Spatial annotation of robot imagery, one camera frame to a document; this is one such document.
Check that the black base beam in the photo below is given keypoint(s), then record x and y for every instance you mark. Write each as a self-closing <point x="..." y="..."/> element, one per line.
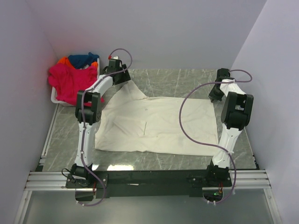
<point x="150" y="183"/>

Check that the blue t shirt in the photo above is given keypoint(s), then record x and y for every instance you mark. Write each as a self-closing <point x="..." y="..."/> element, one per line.
<point x="80" y="61"/>

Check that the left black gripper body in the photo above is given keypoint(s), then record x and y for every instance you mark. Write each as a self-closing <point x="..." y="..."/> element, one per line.
<point x="123" y="77"/>

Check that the white t shirt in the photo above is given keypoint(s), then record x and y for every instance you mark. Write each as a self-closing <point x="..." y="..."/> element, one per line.
<point x="133" y="122"/>

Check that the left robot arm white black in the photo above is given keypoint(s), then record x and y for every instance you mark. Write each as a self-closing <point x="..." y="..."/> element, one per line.
<point x="88" y="113"/>

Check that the pink t shirt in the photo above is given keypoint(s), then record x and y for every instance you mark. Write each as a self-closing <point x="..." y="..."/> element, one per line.
<point x="74" y="86"/>

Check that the orange t shirt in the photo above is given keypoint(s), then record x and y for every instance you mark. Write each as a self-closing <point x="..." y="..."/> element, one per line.
<point x="65" y="61"/>

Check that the white laundry basket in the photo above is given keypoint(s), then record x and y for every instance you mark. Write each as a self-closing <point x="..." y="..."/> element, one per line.
<point x="58" y="99"/>

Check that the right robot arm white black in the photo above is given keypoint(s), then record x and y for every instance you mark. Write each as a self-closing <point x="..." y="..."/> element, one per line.
<point x="235" y="117"/>

